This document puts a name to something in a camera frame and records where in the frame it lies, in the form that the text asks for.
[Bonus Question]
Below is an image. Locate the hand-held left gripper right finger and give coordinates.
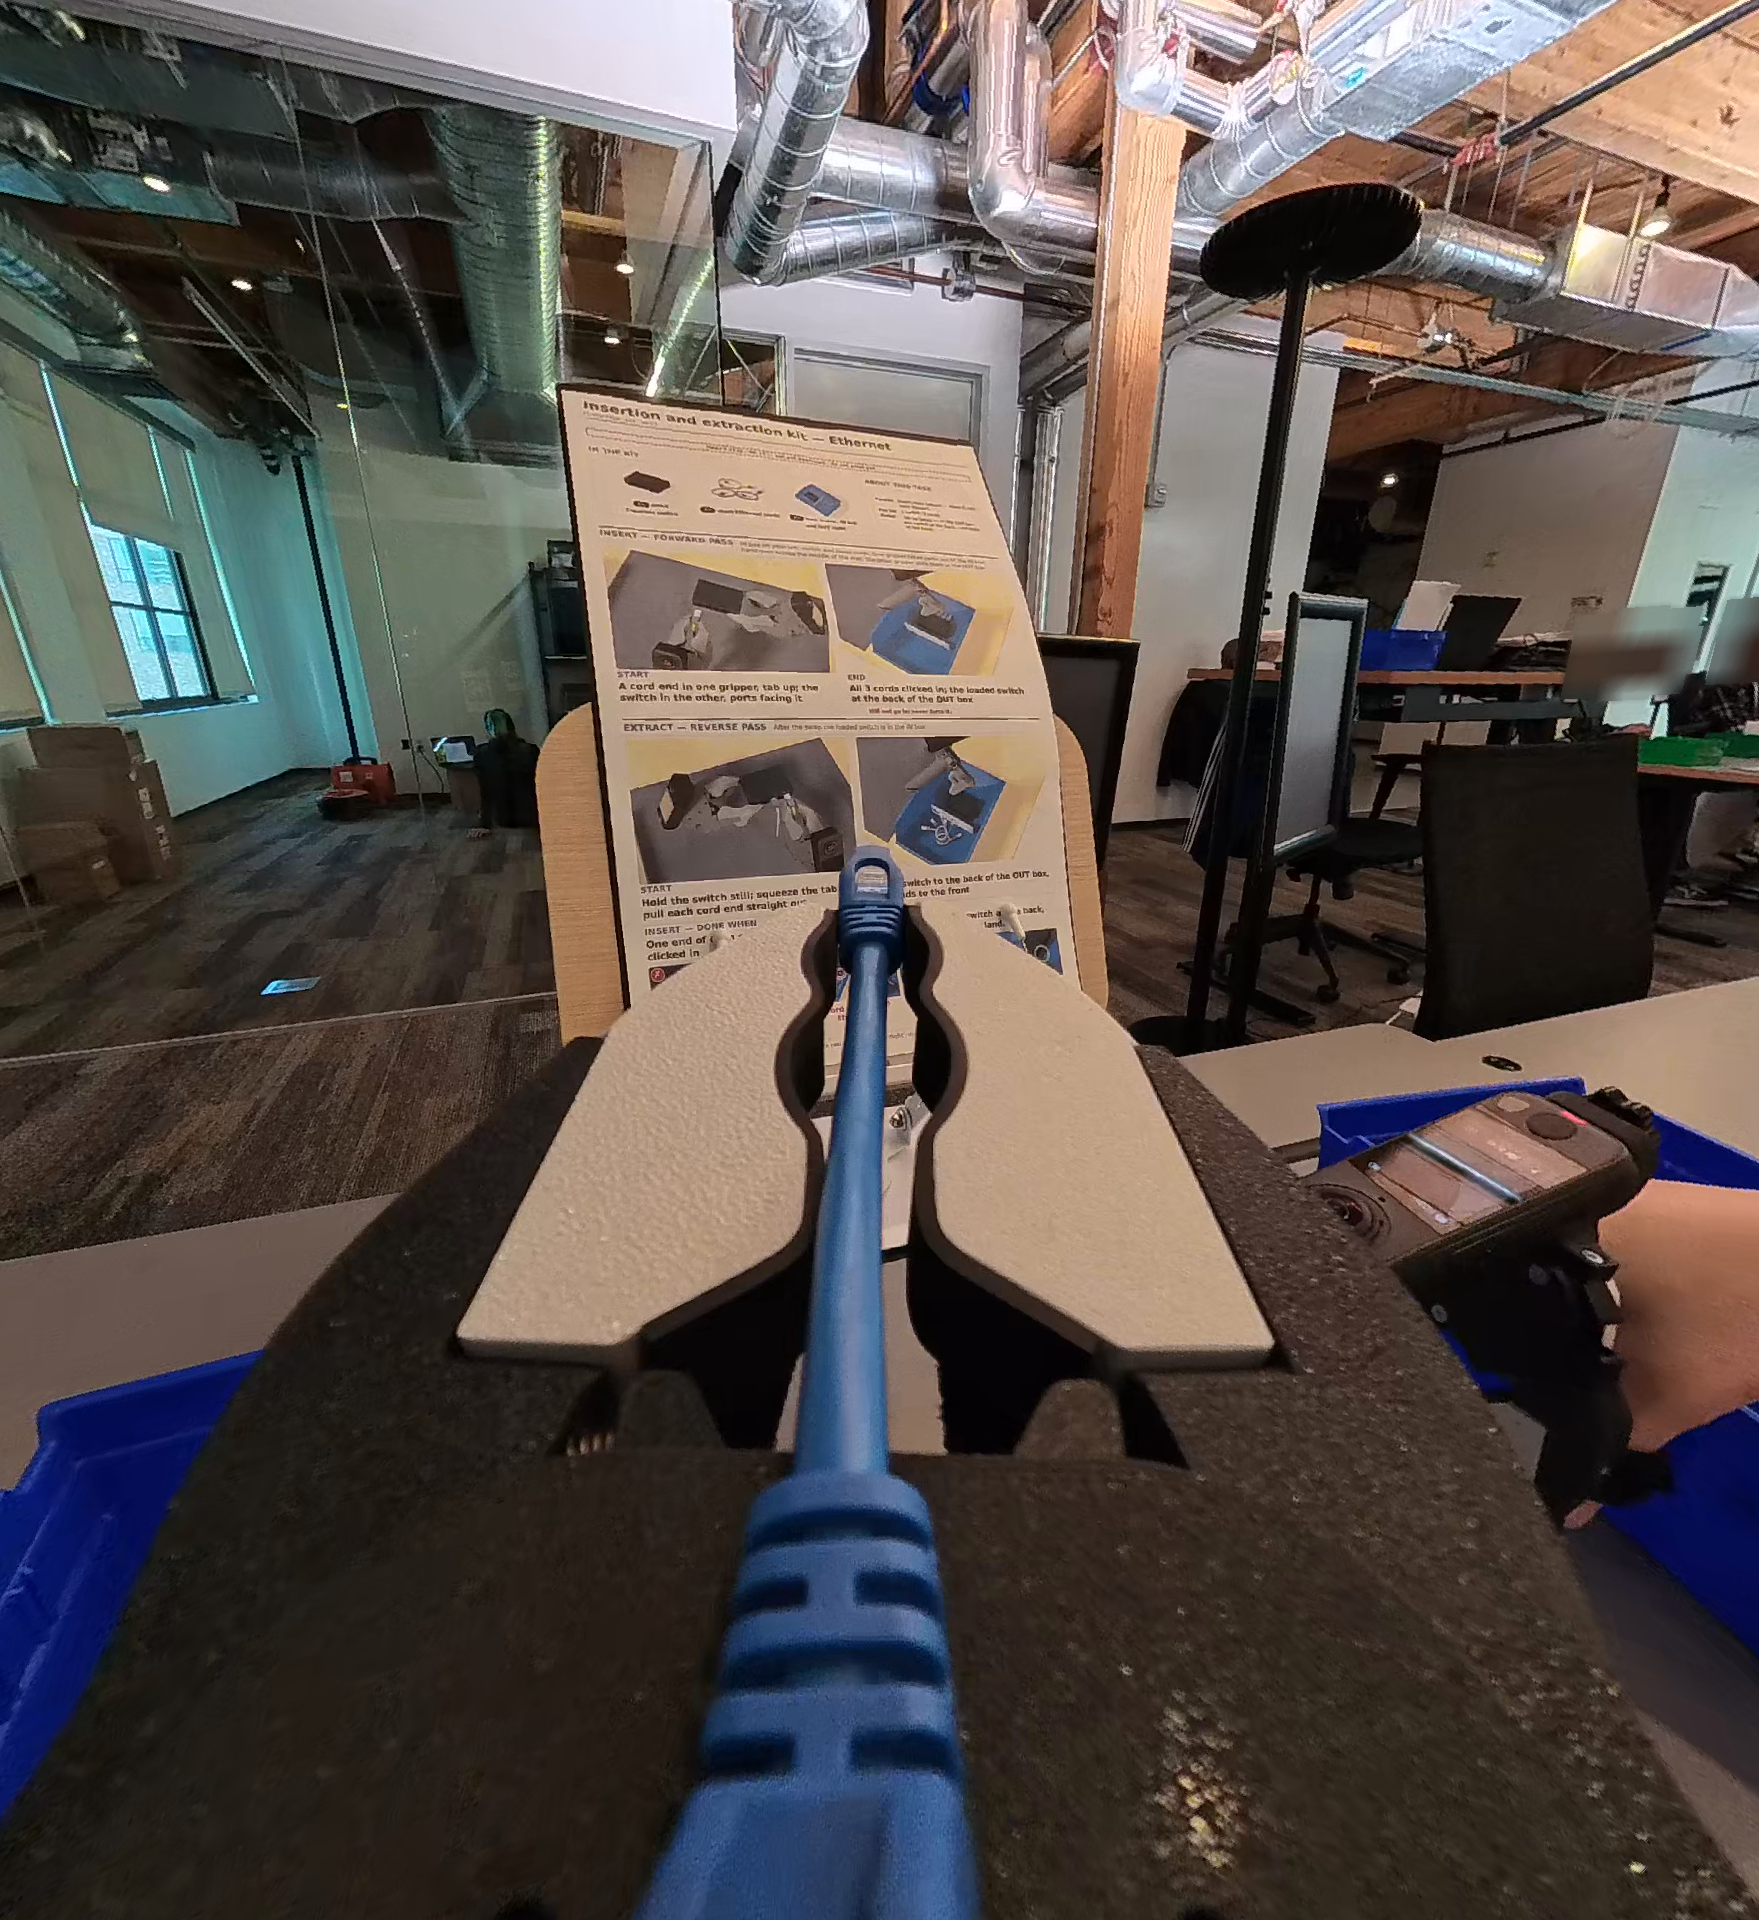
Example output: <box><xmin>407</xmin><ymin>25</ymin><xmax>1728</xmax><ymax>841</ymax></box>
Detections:
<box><xmin>910</xmin><ymin>896</ymin><xmax>1288</xmax><ymax>1382</ymax></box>

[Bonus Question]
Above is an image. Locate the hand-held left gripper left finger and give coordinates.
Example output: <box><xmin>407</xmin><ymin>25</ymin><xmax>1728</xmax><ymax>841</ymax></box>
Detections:
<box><xmin>461</xmin><ymin>902</ymin><xmax>840</xmax><ymax>1368</ymax></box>

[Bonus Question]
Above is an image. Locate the blue ethernet cable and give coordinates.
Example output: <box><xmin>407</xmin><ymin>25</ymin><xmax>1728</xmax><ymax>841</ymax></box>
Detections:
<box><xmin>650</xmin><ymin>848</ymin><xmax>993</xmax><ymax>1920</ymax></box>

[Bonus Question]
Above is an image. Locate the blue plastic bin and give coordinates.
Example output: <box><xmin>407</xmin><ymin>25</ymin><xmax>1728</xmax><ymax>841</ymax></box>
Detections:
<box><xmin>0</xmin><ymin>1352</ymin><xmax>266</xmax><ymax>1920</ymax></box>
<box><xmin>1316</xmin><ymin>1081</ymin><xmax>1759</xmax><ymax>1712</ymax></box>

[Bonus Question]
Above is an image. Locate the person's right hand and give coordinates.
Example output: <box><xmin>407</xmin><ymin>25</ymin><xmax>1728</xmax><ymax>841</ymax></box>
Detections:
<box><xmin>1600</xmin><ymin>1178</ymin><xmax>1759</xmax><ymax>1456</ymax></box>

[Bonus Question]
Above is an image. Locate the printed instruction poster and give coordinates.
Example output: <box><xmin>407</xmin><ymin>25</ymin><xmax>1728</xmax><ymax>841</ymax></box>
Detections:
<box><xmin>559</xmin><ymin>385</ymin><xmax>1076</xmax><ymax>1006</ymax></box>

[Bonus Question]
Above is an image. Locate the brown cardboard box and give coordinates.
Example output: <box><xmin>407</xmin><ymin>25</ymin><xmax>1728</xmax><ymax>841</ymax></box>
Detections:
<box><xmin>11</xmin><ymin>720</ymin><xmax>185</xmax><ymax>902</ymax></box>

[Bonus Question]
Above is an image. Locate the wooden pillar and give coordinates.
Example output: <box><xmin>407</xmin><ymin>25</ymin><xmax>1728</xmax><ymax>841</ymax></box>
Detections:
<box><xmin>1076</xmin><ymin>106</ymin><xmax>1191</xmax><ymax>642</ymax></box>

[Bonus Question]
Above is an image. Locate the black pole with round top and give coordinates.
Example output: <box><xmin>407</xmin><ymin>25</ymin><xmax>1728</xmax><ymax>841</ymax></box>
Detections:
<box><xmin>1201</xmin><ymin>188</ymin><xmax>1421</xmax><ymax>1052</ymax></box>

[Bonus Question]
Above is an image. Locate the silver ventilation duct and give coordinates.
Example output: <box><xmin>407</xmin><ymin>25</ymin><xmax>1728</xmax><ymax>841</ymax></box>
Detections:
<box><xmin>715</xmin><ymin>0</ymin><xmax>1759</xmax><ymax>360</ymax></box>

